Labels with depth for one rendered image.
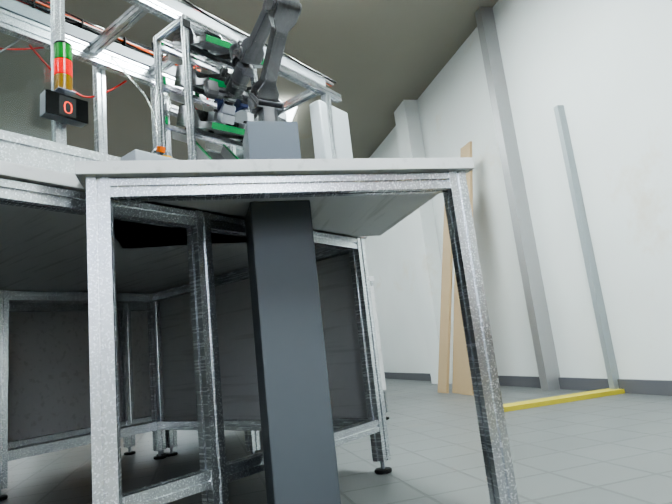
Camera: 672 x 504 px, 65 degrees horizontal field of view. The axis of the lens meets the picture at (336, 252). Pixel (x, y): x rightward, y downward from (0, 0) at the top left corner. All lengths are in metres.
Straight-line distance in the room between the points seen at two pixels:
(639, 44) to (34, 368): 3.62
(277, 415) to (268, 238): 0.44
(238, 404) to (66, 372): 1.04
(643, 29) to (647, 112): 0.45
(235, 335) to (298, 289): 1.14
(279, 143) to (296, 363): 0.59
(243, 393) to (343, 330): 0.63
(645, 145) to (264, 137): 2.42
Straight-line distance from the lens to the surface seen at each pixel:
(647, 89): 3.44
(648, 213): 3.38
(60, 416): 3.11
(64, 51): 1.84
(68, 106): 1.76
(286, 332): 1.33
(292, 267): 1.35
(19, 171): 1.23
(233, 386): 2.48
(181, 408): 2.80
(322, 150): 3.31
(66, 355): 3.12
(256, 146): 1.45
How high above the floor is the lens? 0.43
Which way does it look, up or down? 11 degrees up
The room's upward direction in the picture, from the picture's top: 6 degrees counter-clockwise
